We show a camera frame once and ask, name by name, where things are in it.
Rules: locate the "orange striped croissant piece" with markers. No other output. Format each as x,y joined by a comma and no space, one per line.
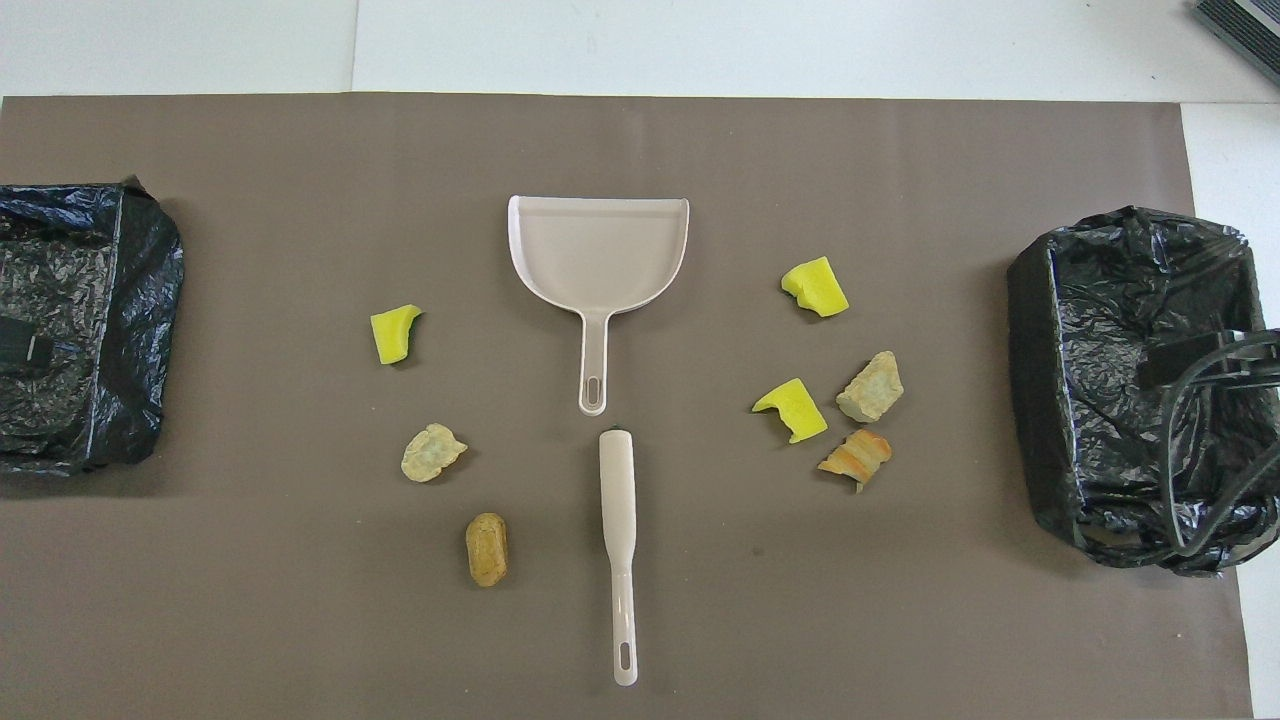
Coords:
856,458

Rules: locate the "brown paper table mat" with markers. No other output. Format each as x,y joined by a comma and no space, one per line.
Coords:
640,150

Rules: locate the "brown bread roll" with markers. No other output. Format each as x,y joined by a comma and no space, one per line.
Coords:
486,549

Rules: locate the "pale striped foam chunk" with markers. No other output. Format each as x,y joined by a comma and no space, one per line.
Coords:
870,386
433,452

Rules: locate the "dark grey ridged device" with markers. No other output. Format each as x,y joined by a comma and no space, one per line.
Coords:
1245,30

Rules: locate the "yellow sponge piece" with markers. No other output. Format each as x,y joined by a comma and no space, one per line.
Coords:
792,410
395,335
815,287

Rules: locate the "beige brush with black bristles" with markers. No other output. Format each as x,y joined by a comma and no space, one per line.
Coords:
617,490

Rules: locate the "bin lined with black bag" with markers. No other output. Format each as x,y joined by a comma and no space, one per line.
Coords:
1090,400
110,300

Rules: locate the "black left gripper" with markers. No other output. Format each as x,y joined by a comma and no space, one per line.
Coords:
25,345

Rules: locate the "beige plastic dustpan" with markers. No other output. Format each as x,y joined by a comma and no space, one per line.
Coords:
598,250

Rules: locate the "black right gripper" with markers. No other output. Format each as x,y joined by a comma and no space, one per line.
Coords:
1180,362

